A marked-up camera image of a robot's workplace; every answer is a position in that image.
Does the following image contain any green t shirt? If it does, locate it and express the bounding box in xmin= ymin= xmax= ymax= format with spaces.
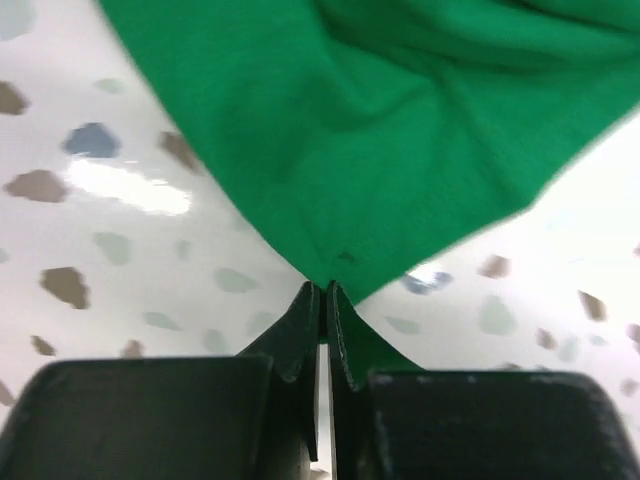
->
xmin=100 ymin=1 xmax=639 ymax=398

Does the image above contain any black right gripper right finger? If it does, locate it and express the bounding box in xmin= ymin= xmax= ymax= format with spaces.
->
xmin=325 ymin=283 xmax=639 ymax=479

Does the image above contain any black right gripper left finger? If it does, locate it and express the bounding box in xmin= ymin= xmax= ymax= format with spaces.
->
xmin=1 ymin=283 xmax=320 ymax=480

